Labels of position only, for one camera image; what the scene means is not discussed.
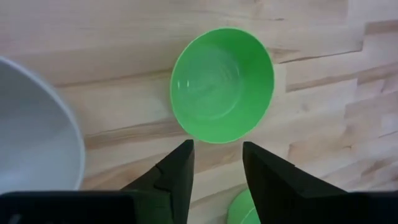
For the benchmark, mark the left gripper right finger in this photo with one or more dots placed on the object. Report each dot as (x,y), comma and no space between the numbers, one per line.
(273,189)

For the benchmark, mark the green plastic bowl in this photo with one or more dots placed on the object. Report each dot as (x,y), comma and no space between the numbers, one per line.
(241,211)

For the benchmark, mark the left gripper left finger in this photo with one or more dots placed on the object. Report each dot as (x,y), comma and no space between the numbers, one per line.
(174,186)

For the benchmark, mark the white ribbed bowl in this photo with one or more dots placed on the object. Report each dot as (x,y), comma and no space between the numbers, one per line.
(34,130)

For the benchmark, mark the green plate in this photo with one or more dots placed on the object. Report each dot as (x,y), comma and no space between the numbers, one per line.
(222,87)

